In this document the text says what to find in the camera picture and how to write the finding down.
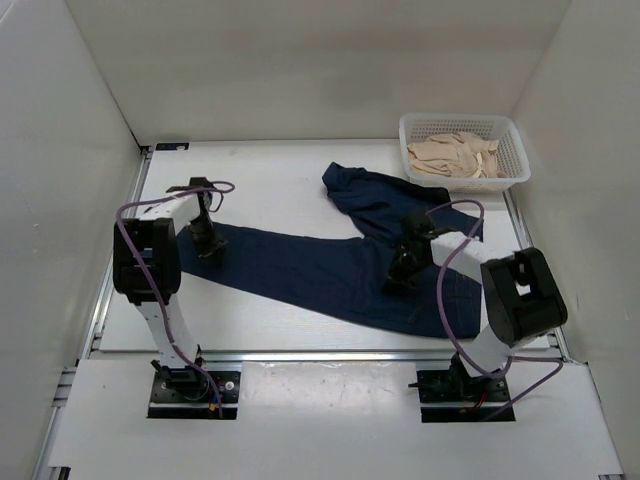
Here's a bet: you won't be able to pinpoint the aluminium front rail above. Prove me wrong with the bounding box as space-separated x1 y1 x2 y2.
199 348 569 365

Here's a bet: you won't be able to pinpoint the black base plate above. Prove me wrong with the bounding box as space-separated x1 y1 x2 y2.
407 370 516 424
147 360 241 420

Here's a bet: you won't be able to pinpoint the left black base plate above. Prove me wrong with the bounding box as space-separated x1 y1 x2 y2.
147 360 241 420

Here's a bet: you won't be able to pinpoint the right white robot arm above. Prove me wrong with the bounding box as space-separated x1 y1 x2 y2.
385 213 568 400

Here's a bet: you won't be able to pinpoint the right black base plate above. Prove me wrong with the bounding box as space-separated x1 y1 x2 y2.
407 370 516 424

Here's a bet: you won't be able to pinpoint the dark blue denim trousers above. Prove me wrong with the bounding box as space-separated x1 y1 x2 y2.
177 163 476 338

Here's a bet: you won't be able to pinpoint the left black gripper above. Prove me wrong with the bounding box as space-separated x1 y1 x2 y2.
182 216 226 267

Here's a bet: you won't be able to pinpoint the beige trousers in basket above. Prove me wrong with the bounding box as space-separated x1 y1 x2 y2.
407 132 506 179

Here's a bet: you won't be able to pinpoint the white plastic basket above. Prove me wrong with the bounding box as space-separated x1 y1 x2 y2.
399 113 531 193

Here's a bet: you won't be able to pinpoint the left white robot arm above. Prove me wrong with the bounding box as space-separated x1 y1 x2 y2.
112 177 235 400

